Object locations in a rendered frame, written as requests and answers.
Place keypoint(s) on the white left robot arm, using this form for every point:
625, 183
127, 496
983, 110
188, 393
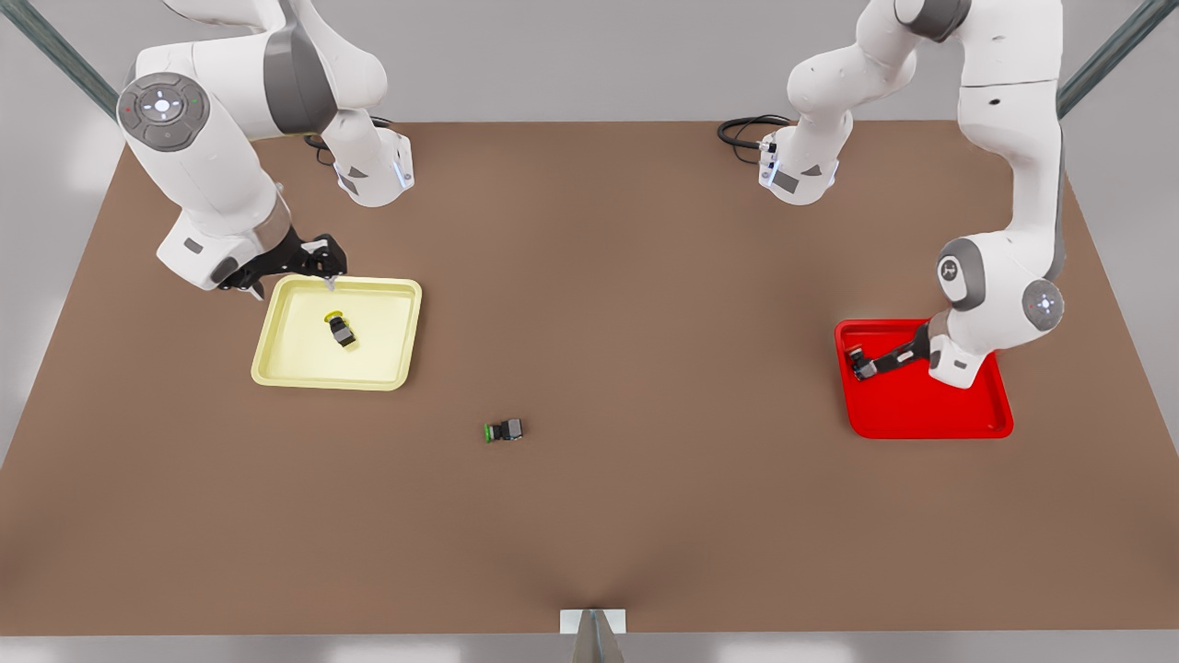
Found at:
1009, 138

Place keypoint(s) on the red push-button switch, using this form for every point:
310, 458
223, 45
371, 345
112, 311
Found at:
857, 354

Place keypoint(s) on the green push-button switch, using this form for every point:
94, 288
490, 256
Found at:
505, 430

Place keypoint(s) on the red tray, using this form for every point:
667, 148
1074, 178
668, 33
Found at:
921, 410

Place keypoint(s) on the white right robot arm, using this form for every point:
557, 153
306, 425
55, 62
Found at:
221, 120

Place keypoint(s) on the silver frame post with foot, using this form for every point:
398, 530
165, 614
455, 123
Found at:
594, 635

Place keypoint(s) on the yellow tray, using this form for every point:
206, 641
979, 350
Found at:
368, 354

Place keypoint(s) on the yellow push-button switch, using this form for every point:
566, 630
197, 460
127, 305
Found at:
342, 331

